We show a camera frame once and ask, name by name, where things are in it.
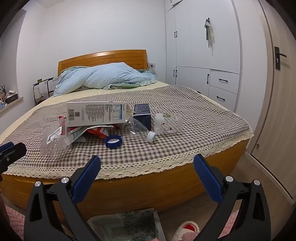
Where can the blue ribbed jar lid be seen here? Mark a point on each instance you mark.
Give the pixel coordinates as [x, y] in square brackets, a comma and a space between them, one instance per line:
[106, 141]

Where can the dark blue cardboard box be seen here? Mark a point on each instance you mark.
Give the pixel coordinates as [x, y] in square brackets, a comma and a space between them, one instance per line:
[142, 118]

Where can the green ruffled pillow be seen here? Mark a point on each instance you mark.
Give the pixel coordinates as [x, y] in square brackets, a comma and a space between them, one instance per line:
[138, 84]

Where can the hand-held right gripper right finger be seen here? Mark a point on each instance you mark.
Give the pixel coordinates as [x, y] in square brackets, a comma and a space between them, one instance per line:
[207, 178]

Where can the brown handbag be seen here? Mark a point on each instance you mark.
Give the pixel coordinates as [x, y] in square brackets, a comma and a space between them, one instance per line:
[2, 91]

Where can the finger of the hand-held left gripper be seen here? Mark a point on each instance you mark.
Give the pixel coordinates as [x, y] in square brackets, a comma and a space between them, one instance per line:
[5, 147]
[16, 151]

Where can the crinkled red snack wrapper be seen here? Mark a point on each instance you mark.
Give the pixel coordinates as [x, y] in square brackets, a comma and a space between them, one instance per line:
[62, 118]

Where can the blue face masks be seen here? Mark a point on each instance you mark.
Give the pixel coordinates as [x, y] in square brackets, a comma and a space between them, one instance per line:
[2, 105]

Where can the red and white snack bag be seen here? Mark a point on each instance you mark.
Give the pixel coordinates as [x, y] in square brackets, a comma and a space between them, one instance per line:
[98, 132]

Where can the clear plastic clamshell box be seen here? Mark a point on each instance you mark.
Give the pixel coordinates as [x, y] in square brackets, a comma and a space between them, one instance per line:
[55, 143]

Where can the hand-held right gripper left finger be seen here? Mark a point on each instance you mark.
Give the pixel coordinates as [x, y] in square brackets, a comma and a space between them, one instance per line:
[89, 176]

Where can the beige door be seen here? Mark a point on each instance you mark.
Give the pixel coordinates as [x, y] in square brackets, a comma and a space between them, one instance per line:
[277, 115]

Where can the black box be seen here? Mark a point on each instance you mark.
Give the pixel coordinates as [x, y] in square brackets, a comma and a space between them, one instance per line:
[11, 98]

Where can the white wardrobe drawer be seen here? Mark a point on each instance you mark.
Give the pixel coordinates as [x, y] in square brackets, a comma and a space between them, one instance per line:
[232, 87]
[229, 104]

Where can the wooden bed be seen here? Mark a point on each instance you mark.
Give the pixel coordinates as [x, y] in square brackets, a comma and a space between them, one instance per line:
[138, 197]

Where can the butterfly print trash bin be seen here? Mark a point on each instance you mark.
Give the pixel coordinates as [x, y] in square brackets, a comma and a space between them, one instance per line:
[129, 224]

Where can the white perforated slipper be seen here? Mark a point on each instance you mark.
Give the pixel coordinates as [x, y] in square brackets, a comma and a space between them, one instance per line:
[179, 231]

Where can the black bedside rack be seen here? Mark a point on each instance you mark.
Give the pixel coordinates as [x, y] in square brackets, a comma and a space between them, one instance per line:
[44, 81]

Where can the wooden windowsill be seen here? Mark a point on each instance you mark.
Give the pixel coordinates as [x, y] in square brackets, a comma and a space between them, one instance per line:
[13, 104]

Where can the white printed milk carton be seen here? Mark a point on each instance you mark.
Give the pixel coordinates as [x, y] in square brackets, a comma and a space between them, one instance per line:
[92, 113]

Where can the light blue quilt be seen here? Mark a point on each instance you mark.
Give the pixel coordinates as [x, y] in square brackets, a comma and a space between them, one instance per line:
[104, 76]

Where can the clear bottle with white cap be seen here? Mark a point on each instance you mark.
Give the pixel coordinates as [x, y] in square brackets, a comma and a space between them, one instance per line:
[151, 136]

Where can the white wardrobe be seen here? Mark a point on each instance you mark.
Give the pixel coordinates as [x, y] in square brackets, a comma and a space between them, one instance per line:
[189, 46]

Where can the wall socket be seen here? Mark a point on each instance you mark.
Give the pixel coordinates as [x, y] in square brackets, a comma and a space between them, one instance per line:
[151, 64]

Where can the pink shaggy rug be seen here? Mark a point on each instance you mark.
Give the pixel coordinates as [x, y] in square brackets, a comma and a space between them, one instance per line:
[15, 220]

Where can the checkered lace-trimmed bedspread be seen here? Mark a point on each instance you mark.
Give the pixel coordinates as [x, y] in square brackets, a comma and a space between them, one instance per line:
[196, 115]

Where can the cream bed sheet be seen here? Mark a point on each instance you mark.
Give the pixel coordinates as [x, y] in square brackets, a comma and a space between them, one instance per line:
[76, 95]

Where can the hanging grey cloth bags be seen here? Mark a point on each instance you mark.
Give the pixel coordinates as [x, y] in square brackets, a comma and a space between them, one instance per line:
[210, 32]

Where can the person's pink-trousered right leg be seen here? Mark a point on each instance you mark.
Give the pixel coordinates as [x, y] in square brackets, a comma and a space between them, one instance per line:
[188, 237]

